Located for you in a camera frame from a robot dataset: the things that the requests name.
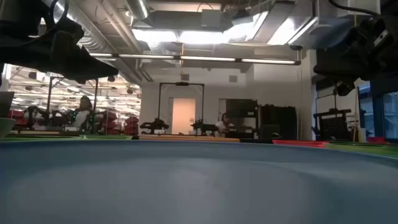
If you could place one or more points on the black gantry frame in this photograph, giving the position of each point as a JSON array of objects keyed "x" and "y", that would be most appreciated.
[{"x": 160, "y": 105}]

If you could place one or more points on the long ceiling light strip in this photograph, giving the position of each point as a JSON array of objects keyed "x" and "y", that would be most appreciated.
[{"x": 205, "y": 58}]

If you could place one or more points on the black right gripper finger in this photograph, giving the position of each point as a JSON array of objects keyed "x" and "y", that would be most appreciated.
[{"x": 345, "y": 88}]

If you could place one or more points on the black vertical post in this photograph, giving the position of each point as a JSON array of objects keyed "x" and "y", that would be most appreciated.
[{"x": 94, "y": 105}]

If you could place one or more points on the bright doorway panel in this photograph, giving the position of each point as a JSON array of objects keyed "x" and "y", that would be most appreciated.
[{"x": 183, "y": 116}]

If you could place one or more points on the black background robot arm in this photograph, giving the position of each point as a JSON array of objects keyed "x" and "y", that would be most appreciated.
[
  {"x": 154, "y": 125},
  {"x": 203, "y": 127}
]

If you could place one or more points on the clear green plastic plate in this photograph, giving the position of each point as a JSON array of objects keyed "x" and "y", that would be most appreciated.
[
  {"x": 367, "y": 150},
  {"x": 105, "y": 137}
]

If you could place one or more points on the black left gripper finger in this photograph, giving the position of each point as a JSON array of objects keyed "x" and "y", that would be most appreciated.
[{"x": 81, "y": 67}]

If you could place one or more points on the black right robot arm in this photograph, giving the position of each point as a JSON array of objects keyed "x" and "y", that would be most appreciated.
[{"x": 391, "y": 7}]

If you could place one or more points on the black cabinet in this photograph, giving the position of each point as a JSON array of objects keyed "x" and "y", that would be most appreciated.
[{"x": 278, "y": 119}]

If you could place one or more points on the orange plastic plate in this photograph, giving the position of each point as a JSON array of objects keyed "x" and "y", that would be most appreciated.
[{"x": 186, "y": 138}]

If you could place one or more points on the person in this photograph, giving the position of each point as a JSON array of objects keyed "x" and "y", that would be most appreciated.
[
  {"x": 82, "y": 116},
  {"x": 224, "y": 124}
]

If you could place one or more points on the pink plastic plate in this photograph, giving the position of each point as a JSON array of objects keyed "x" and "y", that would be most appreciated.
[{"x": 300, "y": 143}]

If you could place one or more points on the silver ventilation duct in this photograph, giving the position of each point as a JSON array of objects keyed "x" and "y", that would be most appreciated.
[{"x": 138, "y": 7}]

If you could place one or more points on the green plate stack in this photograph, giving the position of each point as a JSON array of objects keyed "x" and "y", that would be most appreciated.
[{"x": 199, "y": 186}]

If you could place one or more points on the green round container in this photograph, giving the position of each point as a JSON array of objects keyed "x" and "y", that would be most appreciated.
[{"x": 6, "y": 127}]

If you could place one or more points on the black background robot station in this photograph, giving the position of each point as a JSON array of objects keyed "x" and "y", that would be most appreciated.
[{"x": 46, "y": 116}]

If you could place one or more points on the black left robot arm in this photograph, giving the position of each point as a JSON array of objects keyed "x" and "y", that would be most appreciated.
[{"x": 18, "y": 9}]

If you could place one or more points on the black shelf unit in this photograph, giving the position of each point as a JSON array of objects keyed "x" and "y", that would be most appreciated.
[{"x": 242, "y": 115}]

